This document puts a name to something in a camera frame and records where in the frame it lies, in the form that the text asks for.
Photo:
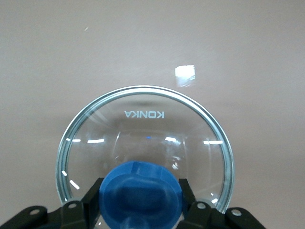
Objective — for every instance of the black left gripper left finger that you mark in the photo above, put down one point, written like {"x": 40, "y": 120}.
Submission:
{"x": 71, "y": 214}

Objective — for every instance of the glass lid with blue knob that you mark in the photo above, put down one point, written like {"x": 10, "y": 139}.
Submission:
{"x": 147, "y": 148}

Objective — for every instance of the small white square sticker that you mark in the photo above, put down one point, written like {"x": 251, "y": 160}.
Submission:
{"x": 185, "y": 75}

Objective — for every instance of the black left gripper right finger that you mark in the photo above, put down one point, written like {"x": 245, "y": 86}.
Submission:
{"x": 202, "y": 214}

